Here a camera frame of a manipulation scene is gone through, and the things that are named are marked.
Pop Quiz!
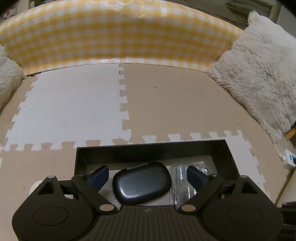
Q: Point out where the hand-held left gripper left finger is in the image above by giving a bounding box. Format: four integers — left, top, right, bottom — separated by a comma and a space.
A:
31, 165, 116, 215

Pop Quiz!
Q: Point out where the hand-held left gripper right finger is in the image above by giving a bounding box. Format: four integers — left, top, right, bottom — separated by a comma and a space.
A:
174, 165, 264, 212

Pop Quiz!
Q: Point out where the clear plastic ampoule case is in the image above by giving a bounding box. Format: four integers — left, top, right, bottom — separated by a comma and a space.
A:
169, 162, 214, 205

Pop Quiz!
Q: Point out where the black earbud case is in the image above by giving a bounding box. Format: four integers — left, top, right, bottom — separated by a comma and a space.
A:
112, 162, 172, 205

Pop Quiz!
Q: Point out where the black box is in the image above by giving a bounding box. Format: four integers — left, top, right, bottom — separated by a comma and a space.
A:
74, 139, 241, 207

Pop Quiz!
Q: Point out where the round white tape measure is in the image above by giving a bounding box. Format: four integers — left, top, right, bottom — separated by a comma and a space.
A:
31, 181, 43, 194

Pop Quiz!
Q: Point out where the foam puzzle floor mat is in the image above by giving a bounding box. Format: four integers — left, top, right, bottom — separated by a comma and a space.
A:
0, 62, 296, 241

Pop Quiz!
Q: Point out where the wooden furniture leg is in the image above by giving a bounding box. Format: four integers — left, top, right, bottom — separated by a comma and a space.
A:
285, 126, 296, 141

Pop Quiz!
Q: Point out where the fluffy white pillow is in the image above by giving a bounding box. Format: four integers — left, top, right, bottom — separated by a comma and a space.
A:
0, 44, 25, 109
207, 10, 296, 144

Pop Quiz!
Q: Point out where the yellow checked bed cover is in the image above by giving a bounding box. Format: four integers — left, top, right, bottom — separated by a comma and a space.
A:
0, 0, 244, 77

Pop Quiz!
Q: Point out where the grey bed sheet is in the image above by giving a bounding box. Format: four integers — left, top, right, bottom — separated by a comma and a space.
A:
183, 0, 249, 29

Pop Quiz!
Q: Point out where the white power cable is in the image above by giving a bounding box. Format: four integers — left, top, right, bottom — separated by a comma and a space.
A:
274, 144, 286, 160

